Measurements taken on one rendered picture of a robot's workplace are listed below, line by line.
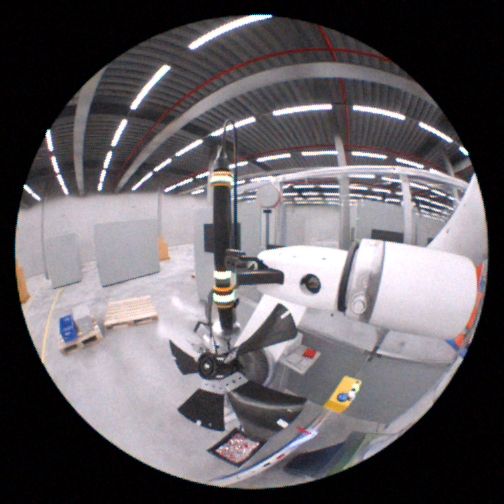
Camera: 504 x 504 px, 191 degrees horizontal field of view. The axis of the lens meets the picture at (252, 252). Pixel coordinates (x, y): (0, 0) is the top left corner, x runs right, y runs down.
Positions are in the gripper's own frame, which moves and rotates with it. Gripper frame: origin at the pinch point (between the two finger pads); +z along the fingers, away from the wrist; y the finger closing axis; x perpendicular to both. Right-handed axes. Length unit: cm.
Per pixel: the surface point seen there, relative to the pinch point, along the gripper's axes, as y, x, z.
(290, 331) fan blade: 14.2, -23.3, 0.5
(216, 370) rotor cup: -3.6, -40.7, 14.3
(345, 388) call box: 30, -58, -25
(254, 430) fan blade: -8, -49, -10
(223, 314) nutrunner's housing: -1.3, -14.5, 8.7
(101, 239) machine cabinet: -158, -10, 530
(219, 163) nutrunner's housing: -1.4, 17.8, 8.7
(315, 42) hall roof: 153, 435, -30
